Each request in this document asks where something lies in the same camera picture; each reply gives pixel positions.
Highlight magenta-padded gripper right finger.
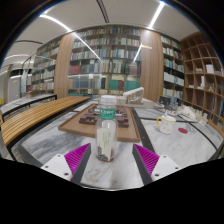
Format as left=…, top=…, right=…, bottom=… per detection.
left=131, top=143, right=183, bottom=186

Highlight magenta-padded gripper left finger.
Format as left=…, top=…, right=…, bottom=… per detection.
left=40, top=142, right=92, bottom=185

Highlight clear plastic bottle green label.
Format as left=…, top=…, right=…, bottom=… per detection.
left=95, top=94, right=119, bottom=163

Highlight white mug yellow rim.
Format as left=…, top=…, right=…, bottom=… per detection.
left=156, top=113, right=177, bottom=135

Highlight wooden tray with brown model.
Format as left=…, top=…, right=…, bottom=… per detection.
left=57, top=103, right=142, bottom=144

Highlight wooden slatted bench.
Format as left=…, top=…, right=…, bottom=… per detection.
left=0, top=95, right=91, bottom=148

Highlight white architectural building model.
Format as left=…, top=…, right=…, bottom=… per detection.
left=176, top=104, right=209, bottom=126

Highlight dark grey architectural model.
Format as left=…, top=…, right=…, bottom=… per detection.
left=159, top=95, right=183, bottom=109

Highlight white architectural bridge model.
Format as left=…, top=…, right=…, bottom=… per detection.
left=122, top=87, right=156, bottom=108

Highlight glass display case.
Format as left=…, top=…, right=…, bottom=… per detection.
left=67, top=73, right=108, bottom=98

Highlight wooden cubby shelf unit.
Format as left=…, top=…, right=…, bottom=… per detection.
left=179, top=31, right=224, bottom=126

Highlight ceiling strip lights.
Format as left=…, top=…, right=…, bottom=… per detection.
left=39, top=1, right=166, bottom=63

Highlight tall bookshelf wall with books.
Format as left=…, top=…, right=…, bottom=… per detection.
left=31, top=24, right=186, bottom=101

